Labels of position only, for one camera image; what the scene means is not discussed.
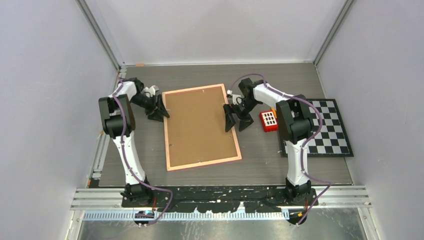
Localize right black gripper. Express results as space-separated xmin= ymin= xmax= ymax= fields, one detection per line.
xmin=223 ymin=99 xmax=260 ymax=133

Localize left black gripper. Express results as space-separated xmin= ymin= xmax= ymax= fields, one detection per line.
xmin=130 ymin=94 xmax=170 ymax=123

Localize pink picture frame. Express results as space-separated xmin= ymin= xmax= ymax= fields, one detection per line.
xmin=162 ymin=83 xmax=242 ymax=172

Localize orange handled screwdriver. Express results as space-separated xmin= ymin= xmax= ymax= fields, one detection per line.
xmin=271 ymin=108 xmax=278 ymax=120

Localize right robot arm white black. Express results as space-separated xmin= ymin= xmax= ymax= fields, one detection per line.
xmin=223 ymin=78 xmax=314 ymax=205

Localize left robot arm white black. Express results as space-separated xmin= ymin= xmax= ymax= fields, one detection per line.
xmin=98 ymin=77 xmax=170 ymax=207

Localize red white toy block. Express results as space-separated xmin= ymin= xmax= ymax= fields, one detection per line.
xmin=259 ymin=110 xmax=279 ymax=133

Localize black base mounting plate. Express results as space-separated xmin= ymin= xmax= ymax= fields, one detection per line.
xmin=121 ymin=185 xmax=318 ymax=214

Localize black white checkerboard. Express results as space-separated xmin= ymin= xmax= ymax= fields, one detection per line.
xmin=278 ymin=98 xmax=355 ymax=158

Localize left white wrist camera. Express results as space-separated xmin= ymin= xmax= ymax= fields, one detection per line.
xmin=142 ymin=85 xmax=160 ymax=98

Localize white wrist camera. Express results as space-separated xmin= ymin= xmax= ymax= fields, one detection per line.
xmin=142 ymin=85 xmax=160 ymax=98
xmin=226 ymin=90 xmax=244 ymax=105

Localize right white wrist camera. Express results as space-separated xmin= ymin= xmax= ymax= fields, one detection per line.
xmin=226 ymin=90 xmax=244 ymax=105

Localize aluminium rail frame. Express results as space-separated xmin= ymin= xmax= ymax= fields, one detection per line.
xmin=70 ymin=185 xmax=372 ymax=222

